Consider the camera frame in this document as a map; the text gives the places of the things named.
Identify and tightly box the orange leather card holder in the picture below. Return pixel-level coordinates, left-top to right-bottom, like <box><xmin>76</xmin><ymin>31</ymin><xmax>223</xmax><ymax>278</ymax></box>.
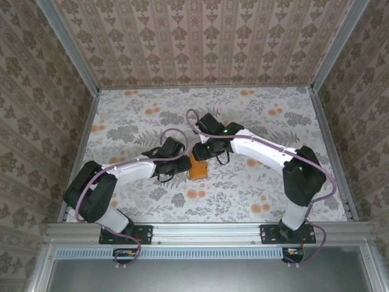
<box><xmin>187</xmin><ymin>153</ymin><xmax>209</xmax><ymax>181</ymax></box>

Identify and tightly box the grey sheet metal panel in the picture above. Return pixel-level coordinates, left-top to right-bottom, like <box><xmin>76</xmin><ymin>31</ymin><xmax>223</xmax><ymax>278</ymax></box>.
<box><xmin>45</xmin><ymin>245</ymin><xmax>376</xmax><ymax>292</ymax></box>

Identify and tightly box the thin black left gripper cable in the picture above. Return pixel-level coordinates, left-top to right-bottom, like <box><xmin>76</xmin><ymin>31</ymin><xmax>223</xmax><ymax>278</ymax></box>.
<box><xmin>157</xmin><ymin>170</ymin><xmax>176</xmax><ymax>184</ymax></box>

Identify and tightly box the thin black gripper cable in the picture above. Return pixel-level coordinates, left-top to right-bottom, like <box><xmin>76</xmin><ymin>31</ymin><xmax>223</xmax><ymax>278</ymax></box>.
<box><xmin>215</xmin><ymin>150</ymin><xmax>231</xmax><ymax>165</ymax></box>
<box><xmin>157</xmin><ymin>170</ymin><xmax>176</xmax><ymax>184</ymax></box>

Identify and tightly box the thin black right gripper cable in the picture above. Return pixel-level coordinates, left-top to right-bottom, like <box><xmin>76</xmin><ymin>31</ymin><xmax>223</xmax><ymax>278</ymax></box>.
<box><xmin>215</xmin><ymin>150</ymin><xmax>231</xmax><ymax>165</ymax></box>

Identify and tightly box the thin aluminium table edge rail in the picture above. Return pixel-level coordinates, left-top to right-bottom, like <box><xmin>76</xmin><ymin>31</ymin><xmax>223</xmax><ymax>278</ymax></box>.
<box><xmin>98</xmin><ymin>84</ymin><xmax>314</xmax><ymax>91</ymax></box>

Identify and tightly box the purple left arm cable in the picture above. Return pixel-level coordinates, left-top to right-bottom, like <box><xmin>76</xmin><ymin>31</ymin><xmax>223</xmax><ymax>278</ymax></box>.
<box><xmin>74</xmin><ymin>129</ymin><xmax>187</xmax><ymax>270</ymax></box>

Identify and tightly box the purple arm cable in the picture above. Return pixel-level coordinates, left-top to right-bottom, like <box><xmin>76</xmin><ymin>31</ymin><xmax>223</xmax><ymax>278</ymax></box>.
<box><xmin>74</xmin><ymin>129</ymin><xmax>187</xmax><ymax>270</ymax></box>
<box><xmin>185</xmin><ymin>108</ymin><xmax>337</xmax><ymax>269</ymax></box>

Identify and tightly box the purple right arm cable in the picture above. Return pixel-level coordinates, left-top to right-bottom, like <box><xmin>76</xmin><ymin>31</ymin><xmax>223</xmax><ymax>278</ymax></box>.
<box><xmin>185</xmin><ymin>108</ymin><xmax>337</xmax><ymax>269</ymax></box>

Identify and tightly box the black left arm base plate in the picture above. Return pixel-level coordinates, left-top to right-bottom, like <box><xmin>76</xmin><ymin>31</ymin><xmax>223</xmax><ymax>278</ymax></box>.
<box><xmin>99</xmin><ymin>224</ymin><xmax>153</xmax><ymax>245</ymax></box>

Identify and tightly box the long aluminium frame rail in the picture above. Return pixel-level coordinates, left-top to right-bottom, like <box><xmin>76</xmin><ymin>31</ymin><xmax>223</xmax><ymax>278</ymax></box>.
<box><xmin>44</xmin><ymin>221</ymin><xmax>374</xmax><ymax>246</ymax></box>

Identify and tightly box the white slotted cable duct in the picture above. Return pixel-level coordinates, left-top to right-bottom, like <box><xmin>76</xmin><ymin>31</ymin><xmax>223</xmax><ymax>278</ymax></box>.
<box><xmin>56</xmin><ymin>246</ymin><xmax>305</xmax><ymax>260</ymax></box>

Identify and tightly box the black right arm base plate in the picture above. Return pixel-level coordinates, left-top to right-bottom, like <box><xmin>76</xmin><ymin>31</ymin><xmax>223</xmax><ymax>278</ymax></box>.
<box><xmin>260</xmin><ymin>224</ymin><xmax>317</xmax><ymax>245</ymax></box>

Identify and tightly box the aluminium frame post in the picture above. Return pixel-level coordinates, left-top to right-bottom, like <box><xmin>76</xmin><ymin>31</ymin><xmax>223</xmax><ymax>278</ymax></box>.
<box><xmin>311</xmin><ymin>0</ymin><xmax>370</xmax><ymax>92</ymax></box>
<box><xmin>35</xmin><ymin>0</ymin><xmax>101</xmax><ymax>94</ymax></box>

